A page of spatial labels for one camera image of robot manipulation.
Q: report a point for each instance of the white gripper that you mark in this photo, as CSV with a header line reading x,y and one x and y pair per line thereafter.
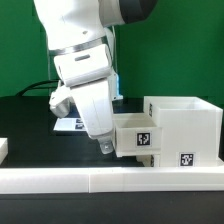
x,y
95,109

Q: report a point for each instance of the white drawer tray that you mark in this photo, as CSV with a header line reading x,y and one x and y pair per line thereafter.
x,y
149,160
136,134

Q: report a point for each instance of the white front drawer tray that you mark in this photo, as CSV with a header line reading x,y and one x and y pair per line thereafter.
x,y
149,160

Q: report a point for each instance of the white drawer cabinet box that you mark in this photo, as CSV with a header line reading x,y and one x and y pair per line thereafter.
x,y
191,129

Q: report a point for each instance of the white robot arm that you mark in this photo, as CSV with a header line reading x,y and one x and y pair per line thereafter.
x,y
77,38

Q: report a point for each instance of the white marker tag sheet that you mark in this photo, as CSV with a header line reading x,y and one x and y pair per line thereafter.
x,y
69,124

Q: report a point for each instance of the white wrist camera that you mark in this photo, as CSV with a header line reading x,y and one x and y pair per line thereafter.
x,y
60,102

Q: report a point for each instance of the white front barrier wall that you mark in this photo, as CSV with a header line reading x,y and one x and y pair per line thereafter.
x,y
97,180

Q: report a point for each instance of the white barrier wall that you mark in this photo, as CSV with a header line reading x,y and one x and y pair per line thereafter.
x,y
97,180
3,149

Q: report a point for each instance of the white left barrier wall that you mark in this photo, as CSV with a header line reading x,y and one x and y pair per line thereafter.
x,y
3,149

